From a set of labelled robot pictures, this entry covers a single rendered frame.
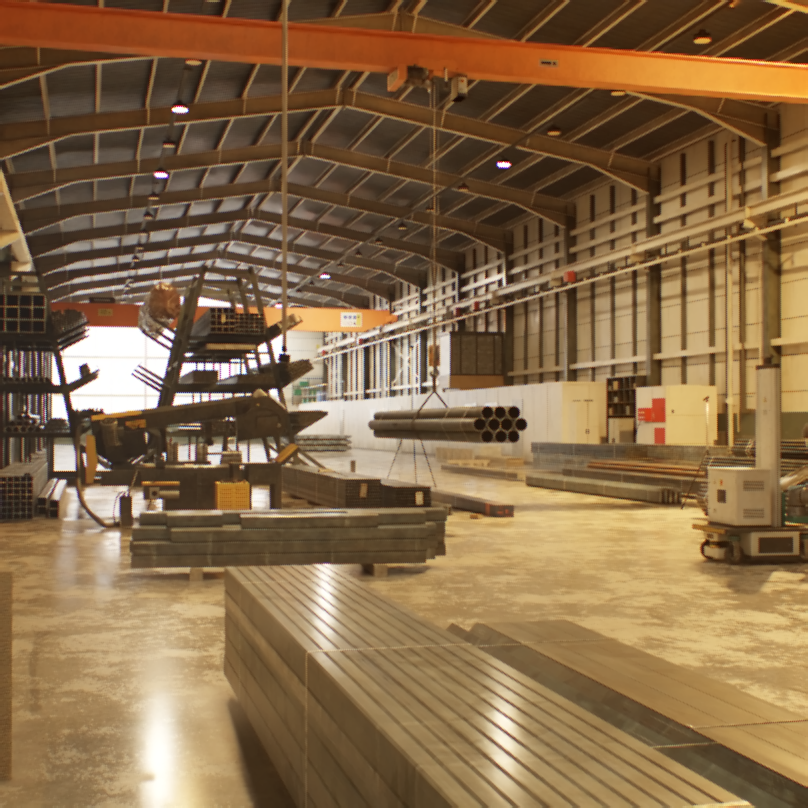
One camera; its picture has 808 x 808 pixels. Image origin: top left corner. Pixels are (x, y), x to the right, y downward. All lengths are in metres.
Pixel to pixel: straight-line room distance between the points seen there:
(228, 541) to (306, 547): 0.62
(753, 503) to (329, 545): 3.80
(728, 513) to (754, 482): 0.36
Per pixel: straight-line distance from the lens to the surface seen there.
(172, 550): 9.95
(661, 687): 4.81
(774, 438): 11.47
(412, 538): 10.09
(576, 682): 4.53
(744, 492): 11.23
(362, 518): 10.01
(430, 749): 2.59
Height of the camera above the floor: 1.23
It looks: 1 degrees up
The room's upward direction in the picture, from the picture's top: straight up
